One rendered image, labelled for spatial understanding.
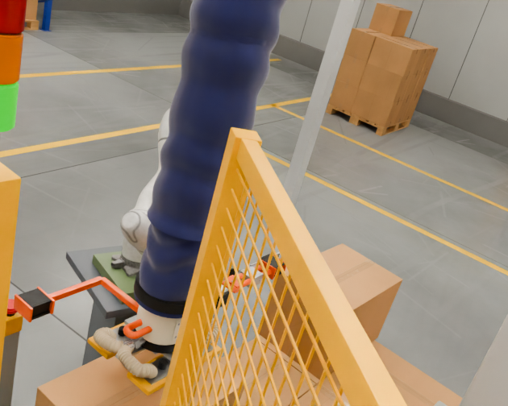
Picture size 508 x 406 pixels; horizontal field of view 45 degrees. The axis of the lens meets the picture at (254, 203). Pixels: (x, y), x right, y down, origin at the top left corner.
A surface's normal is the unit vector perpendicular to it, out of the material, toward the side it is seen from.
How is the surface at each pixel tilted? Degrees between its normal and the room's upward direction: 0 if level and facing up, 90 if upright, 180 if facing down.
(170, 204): 100
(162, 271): 109
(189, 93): 78
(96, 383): 0
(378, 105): 90
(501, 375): 90
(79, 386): 0
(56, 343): 0
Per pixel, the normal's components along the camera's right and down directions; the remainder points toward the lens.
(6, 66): 0.66, 0.47
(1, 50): 0.46, 0.48
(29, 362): 0.25, -0.87
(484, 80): -0.55, 0.22
